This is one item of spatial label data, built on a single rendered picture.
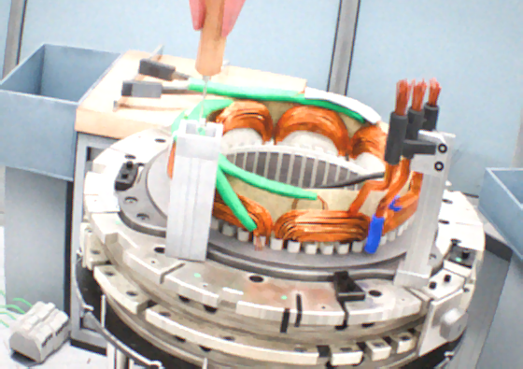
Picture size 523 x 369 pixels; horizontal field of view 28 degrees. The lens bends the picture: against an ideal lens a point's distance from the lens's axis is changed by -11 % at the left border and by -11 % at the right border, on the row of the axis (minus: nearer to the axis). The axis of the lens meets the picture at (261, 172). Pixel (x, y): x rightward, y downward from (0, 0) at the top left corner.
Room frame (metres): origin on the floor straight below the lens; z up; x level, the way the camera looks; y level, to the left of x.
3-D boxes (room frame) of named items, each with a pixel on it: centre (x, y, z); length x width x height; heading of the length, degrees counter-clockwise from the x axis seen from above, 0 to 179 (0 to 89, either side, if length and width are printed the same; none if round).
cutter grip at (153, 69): (1.07, 0.12, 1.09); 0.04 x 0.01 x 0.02; 69
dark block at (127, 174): (0.79, 0.10, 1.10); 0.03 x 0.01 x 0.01; 178
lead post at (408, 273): (0.70, -0.12, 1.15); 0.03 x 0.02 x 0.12; 81
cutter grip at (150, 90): (1.01, 0.12, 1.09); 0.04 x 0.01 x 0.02; 99
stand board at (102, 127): (1.08, 0.08, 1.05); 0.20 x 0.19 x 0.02; 84
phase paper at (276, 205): (0.72, -0.02, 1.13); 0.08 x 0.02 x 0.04; 89
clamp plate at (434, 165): (0.69, -0.11, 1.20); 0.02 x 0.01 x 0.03; 81
